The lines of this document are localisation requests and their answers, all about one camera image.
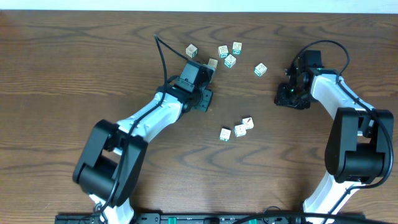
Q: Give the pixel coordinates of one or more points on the wooden block green bottom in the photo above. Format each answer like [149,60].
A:
[225,134]

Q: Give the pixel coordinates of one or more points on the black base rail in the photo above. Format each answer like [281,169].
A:
[155,218]

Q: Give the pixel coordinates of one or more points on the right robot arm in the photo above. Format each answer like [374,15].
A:
[358,153]

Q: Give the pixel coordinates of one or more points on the wooden block red bottom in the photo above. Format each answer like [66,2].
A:
[213,63]

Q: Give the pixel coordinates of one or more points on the wooden block green X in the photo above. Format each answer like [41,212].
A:
[230,61]

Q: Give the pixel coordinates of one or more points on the wooden block blue H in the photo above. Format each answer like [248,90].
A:
[240,130]

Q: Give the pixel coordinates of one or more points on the wooden block red drawing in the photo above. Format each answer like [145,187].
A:
[248,123]

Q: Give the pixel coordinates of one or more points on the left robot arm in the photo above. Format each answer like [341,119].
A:
[109,166]

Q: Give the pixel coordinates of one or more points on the wooden block green number two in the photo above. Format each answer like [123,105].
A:
[237,48]

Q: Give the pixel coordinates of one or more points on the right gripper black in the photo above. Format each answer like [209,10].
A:
[281,98]

